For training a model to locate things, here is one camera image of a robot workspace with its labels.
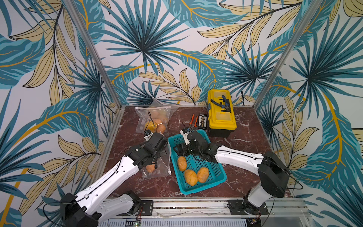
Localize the potato orange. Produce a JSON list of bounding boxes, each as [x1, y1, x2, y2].
[[157, 124, 166, 134]]

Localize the clear dotted bag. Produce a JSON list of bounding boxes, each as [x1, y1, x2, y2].
[[135, 107, 170, 135], [141, 144, 172, 178]]

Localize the teal plastic basket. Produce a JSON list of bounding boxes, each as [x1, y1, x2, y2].
[[168, 134, 227, 195]]

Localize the clear zipper bag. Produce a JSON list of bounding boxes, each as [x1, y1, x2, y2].
[[149, 98, 179, 119]]

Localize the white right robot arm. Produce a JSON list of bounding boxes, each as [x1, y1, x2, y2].
[[168, 130, 291, 210]]

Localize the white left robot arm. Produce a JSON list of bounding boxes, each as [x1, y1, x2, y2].
[[60, 133, 168, 227]]

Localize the yellow black toolbox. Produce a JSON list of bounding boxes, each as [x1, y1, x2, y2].
[[207, 89, 237, 138]]

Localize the orange handled pliers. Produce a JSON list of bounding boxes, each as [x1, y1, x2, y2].
[[189, 114, 199, 129]]

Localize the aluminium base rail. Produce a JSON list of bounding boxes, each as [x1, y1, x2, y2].
[[100, 198, 315, 227]]

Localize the aluminium corner post left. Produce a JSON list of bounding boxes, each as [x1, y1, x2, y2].
[[63, 0, 122, 109]]

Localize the aluminium corner post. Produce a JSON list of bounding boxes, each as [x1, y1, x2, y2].
[[253, 0, 322, 110], [63, 0, 122, 109]]

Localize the aluminium corner post right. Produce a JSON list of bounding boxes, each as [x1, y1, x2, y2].
[[253, 0, 322, 110]]

